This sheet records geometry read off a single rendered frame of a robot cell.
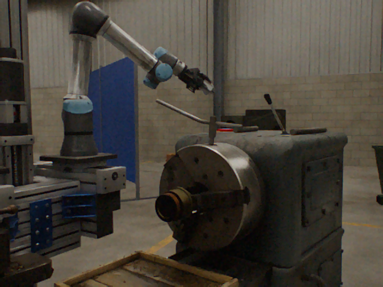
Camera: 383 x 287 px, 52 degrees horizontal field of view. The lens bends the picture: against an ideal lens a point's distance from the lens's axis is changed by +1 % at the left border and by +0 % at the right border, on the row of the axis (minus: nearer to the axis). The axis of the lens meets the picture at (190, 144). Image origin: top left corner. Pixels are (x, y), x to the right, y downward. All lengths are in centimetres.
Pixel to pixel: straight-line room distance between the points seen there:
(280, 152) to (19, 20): 113
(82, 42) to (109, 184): 65
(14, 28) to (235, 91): 1021
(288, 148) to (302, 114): 1003
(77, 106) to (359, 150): 995
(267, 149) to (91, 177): 70
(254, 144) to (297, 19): 1040
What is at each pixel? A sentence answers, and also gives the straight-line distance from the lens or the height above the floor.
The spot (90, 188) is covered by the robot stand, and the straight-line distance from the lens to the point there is 156.
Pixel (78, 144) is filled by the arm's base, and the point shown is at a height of 121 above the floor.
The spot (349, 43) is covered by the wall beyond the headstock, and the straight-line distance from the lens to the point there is 1129.
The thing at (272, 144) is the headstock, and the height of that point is 123.
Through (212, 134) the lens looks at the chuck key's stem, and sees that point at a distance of 114.
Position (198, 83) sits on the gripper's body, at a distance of 190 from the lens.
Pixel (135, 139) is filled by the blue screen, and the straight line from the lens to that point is 613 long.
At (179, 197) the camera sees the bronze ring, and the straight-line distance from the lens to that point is 103.
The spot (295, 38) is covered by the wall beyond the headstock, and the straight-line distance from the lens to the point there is 1148.
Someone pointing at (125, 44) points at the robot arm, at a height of 162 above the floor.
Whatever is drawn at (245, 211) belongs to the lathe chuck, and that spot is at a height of 106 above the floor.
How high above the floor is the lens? 132
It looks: 4 degrees down
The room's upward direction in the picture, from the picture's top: straight up
